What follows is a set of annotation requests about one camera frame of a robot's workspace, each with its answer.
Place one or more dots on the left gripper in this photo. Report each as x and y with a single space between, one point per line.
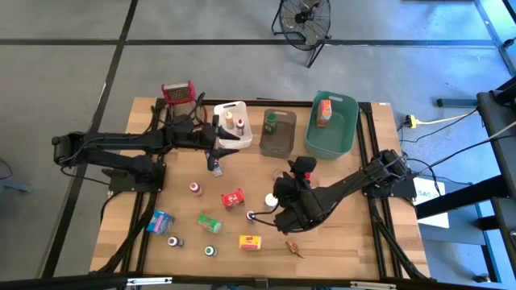
209 139

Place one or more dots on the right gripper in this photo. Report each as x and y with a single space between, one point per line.
300 205

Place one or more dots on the white-cap spice jar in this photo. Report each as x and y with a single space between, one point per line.
271 200

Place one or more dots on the blue food colouring bottle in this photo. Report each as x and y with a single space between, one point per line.
250 216

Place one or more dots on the green-cap spice jar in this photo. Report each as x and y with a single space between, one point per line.
270 123

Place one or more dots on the red cereal box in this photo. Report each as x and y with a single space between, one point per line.
232 199

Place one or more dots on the pink food colouring bottle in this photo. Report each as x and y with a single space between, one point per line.
195 188

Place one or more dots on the green cereal box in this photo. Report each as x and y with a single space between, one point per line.
209 223

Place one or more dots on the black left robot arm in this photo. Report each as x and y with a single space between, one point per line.
113 141

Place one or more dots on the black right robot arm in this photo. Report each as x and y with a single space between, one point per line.
350 183

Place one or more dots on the white plastic bin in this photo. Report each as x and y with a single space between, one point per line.
246 139

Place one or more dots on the yellow food colouring bottle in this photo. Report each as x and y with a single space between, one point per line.
229 120

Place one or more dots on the dark blue Frosted cereal box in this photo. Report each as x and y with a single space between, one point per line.
215 167

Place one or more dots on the cork glass spice jar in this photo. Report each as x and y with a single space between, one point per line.
277 174

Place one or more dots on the red-lid paprika tin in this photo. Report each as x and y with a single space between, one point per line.
307 176

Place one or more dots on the brown pouch with nutrition label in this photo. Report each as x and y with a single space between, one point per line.
293 246

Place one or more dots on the yellow Corn Pops cereal box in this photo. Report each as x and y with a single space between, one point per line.
250 243

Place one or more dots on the smoky grey plastic bin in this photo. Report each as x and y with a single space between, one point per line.
280 141

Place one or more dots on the red storage bin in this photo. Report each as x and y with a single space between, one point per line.
178 94

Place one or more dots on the teal plastic bin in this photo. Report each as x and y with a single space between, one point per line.
334 141

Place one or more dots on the green food colouring bottle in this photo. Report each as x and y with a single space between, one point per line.
210 251

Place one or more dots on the orange cereal box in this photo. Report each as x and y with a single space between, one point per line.
323 114

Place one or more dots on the blue and pink cereal box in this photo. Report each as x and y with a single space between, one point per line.
160 222

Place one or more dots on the purple food colouring bottle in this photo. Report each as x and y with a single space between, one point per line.
174 241

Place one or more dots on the black floor fan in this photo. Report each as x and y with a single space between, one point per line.
300 18

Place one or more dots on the white sign panel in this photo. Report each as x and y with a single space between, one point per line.
435 213

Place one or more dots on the dark metal floor bar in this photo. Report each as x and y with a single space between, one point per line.
455 102

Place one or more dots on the black side desk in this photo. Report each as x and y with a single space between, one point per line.
498 161

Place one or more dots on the black aluminium rig frame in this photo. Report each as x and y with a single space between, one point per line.
364 133

